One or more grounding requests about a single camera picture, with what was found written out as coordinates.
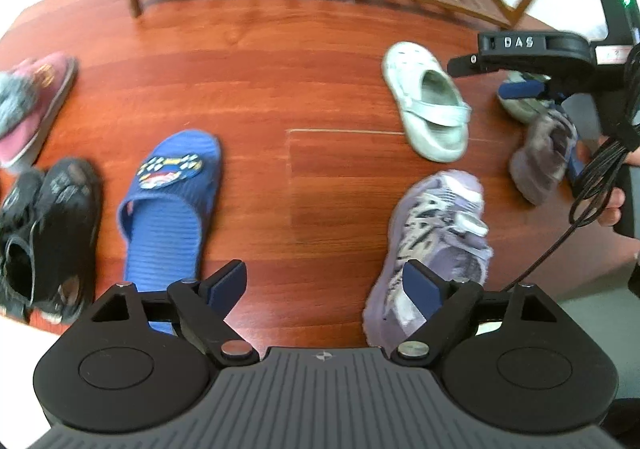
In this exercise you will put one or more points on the pale green clog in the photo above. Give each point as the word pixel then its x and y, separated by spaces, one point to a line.
pixel 400 69
pixel 520 109

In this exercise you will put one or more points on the pink boot with grey fur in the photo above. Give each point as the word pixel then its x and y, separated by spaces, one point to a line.
pixel 40 104

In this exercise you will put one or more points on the purple and white sandal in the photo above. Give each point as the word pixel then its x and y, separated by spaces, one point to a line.
pixel 440 229
pixel 542 164

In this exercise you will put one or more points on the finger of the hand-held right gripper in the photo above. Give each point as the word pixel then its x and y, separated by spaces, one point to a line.
pixel 467 65
pixel 520 90

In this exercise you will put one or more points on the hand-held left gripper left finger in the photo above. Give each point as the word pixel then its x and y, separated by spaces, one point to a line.
pixel 227 286

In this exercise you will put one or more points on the black leather ankle boot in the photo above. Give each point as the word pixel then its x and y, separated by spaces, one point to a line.
pixel 17 239
pixel 70 224

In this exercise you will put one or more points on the blue rubber slipper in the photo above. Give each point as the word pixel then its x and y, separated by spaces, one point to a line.
pixel 576 164
pixel 160 239

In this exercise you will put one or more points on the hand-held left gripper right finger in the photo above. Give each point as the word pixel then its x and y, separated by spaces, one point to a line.
pixel 422 286

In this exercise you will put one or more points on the person's right hand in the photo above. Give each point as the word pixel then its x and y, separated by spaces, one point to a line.
pixel 612 209

